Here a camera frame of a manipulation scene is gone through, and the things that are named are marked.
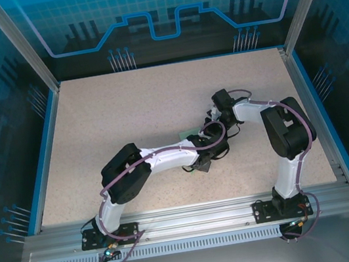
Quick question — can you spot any light green paper sheet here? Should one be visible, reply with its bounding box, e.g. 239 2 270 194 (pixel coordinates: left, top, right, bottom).
177 127 207 176

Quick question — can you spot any blue table edge strip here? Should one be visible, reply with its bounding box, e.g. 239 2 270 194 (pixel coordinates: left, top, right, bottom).
290 43 349 192
6 88 81 236

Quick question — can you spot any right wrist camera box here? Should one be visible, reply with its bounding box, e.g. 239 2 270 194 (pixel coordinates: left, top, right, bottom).
206 103 223 121

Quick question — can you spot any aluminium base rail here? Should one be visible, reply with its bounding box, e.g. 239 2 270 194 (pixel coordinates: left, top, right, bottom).
22 178 349 261

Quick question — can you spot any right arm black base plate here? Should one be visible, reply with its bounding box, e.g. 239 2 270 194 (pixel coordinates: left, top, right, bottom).
251 191 315 225

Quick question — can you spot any slotted grey cable duct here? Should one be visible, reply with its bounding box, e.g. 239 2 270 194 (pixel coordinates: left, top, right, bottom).
42 223 287 262

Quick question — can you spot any aluminium table side rail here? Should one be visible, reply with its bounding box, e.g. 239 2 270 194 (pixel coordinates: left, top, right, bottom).
277 40 349 192

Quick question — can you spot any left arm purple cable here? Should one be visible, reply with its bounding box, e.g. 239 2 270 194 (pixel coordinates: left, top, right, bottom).
79 134 152 262

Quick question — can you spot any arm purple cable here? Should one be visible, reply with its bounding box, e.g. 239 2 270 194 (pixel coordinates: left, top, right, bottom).
79 134 152 262
226 77 333 248

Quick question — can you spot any right arm cable connector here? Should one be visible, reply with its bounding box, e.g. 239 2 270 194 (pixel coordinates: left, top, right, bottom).
286 215 310 230

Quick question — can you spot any arm cable connector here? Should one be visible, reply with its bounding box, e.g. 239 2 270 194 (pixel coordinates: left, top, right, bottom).
286 215 310 230
101 242 121 259

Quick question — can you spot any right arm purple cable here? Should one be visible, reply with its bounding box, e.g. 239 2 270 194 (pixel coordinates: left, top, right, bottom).
226 77 333 248

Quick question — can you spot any left arm cable connector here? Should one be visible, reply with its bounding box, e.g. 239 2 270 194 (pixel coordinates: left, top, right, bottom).
101 242 121 259

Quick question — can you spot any aluminium frame post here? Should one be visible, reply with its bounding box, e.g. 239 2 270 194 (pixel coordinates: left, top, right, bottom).
0 0 62 101
275 0 349 56

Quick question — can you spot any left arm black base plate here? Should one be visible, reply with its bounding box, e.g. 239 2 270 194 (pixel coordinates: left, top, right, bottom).
79 221 142 253

